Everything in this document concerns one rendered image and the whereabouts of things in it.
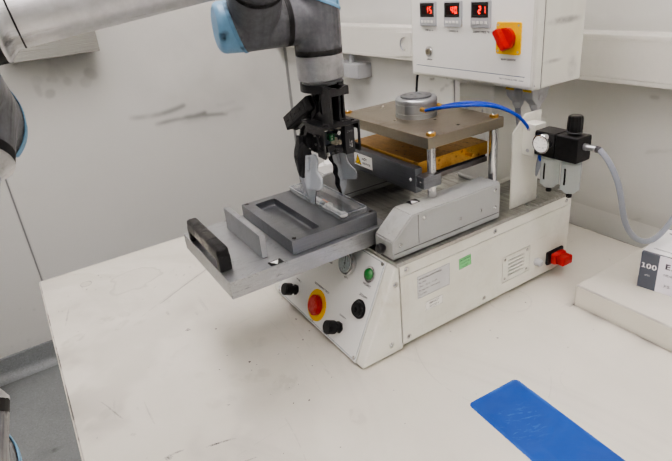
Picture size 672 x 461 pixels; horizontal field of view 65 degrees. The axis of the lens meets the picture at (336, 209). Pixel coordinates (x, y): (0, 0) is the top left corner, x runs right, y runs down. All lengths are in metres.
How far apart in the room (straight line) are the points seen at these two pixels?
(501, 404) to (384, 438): 0.19
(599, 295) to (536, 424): 0.32
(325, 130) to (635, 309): 0.62
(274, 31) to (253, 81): 1.63
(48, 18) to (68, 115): 1.60
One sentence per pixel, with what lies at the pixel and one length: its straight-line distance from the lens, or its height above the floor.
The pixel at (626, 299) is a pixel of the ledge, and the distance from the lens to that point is 1.09.
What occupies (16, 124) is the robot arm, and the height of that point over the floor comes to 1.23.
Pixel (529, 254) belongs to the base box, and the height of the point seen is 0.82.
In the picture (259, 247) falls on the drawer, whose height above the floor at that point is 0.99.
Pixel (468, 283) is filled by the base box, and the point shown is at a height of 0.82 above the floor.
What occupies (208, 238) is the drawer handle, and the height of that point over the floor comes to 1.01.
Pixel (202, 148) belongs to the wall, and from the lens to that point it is 2.40.
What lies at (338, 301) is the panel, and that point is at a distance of 0.99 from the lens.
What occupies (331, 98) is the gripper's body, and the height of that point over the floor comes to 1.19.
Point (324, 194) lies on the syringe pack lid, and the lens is 0.97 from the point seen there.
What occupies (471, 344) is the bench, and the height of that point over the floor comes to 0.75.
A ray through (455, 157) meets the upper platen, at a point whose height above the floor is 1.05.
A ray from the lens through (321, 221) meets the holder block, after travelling 0.89.
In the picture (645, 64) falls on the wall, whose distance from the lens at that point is 1.24.
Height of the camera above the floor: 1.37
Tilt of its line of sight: 23 degrees down
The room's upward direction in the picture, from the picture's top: 6 degrees counter-clockwise
